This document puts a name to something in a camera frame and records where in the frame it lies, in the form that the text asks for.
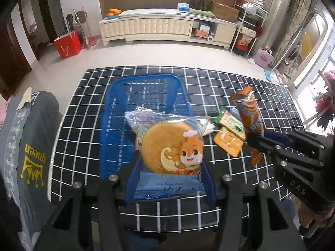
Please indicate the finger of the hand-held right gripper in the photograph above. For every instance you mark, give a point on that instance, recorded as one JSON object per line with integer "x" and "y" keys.
{"x": 261, "y": 145}
{"x": 277, "y": 137}

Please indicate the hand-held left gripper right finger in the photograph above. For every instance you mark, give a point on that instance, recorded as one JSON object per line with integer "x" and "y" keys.
{"x": 210, "y": 181}

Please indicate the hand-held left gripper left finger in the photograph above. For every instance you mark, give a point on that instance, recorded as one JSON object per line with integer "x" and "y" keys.
{"x": 132, "y": 184}

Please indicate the long orange snack packet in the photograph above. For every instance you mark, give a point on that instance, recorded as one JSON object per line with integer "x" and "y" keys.
{"x": 248, "y": 109}

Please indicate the round cake snack packet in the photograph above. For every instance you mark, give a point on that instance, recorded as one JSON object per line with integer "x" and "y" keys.
{"x": 165, "y": 146}

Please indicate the blue plastic basket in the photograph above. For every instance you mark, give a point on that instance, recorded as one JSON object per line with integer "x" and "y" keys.
{"x": 146, "y": 94}

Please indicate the small orange snack packet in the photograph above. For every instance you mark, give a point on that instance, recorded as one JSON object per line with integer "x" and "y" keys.
{"x": 227, "y": 141}

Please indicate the green snack packet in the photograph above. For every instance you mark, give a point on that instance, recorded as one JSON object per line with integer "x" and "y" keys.
{"x": 231, "y": 121}

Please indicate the light blue floor cloth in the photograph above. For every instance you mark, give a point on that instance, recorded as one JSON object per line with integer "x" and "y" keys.
{"x": 269, "y": 75}

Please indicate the pink bag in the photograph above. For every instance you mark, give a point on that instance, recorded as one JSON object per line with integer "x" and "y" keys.
{"x": 263, "y": 57}

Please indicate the yellow board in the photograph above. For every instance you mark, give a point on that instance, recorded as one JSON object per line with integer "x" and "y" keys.
{"x": 305, "y": 45}

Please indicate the grey crown print cushion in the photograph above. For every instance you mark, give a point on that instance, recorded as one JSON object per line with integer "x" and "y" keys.
{"x": 34, "y": 146}

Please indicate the white metal rack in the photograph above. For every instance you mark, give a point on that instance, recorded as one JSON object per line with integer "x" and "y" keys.
{"x": 248, "y": 28}

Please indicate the paper towel roll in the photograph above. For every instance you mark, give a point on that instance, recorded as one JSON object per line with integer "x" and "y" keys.
{"x": 210, "y": 38}

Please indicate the orange box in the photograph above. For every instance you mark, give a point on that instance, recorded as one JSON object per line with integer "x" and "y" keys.
{"x": 202, "y": 32}

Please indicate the cardboard box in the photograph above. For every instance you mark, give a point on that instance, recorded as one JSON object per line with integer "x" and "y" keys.
{"x": 225, "y": 11}

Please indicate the green cushion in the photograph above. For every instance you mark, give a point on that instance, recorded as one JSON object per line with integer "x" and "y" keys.
{"x": 201, "y": 13}

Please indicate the broom with dustpan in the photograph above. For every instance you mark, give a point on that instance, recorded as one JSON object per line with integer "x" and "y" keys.
{"x": 89, "y": 41}

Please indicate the red paper bag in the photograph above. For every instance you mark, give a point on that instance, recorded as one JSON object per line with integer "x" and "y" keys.
{"x": 68, "y": 44}

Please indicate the blue tissue box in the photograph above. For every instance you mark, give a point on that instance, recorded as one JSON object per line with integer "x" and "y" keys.
{"x": 183, "y": 7}

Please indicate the cream TV cabinet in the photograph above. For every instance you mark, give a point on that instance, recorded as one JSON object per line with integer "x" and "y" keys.
{"x": 146, "y": 26}

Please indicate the plate of oranges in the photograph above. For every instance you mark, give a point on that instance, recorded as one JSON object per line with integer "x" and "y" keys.
{"x": 113, "y": 12}

